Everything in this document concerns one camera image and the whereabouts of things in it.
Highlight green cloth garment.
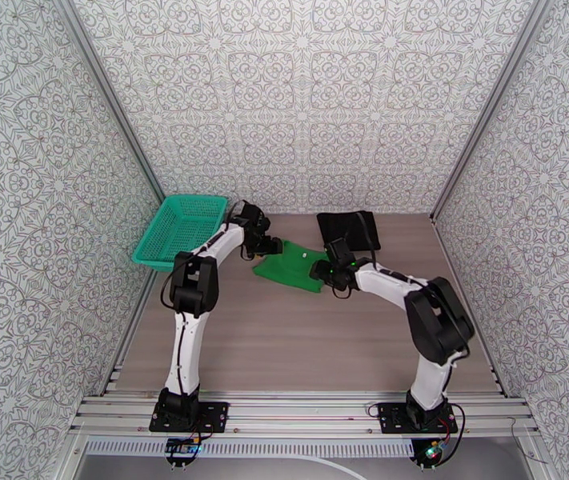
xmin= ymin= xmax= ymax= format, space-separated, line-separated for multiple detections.
xmin=251 ymin=239 xmax=338 ymax=294

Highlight black cloth garment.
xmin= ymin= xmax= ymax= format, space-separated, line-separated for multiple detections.
xmin=316 ymin=210 xmax=381 ymax=254

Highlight green plastic basket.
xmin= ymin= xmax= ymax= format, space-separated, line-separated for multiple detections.
xmin=131 ymin=194 xmax=229 ymax=273

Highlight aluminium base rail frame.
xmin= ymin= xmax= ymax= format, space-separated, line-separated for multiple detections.
xmin=69 ymin=390 xmax=540 ymax=441

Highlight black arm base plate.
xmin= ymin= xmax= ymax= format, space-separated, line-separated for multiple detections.
xmin=150 ymin=401 xmax=230 ymax=434
xmin=378 ymin=402 xmax=459 ymax=436

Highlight white slotted cable duct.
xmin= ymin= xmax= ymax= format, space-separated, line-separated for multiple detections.
xmin=86 ymin=439 xmax=415 ymax=457

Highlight aluminium corner post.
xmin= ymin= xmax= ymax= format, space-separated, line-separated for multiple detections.
xmin=430 ymin=0 xmax=549 ymax=224
xmin=50 ymin=0 xmax=167 ymax=202

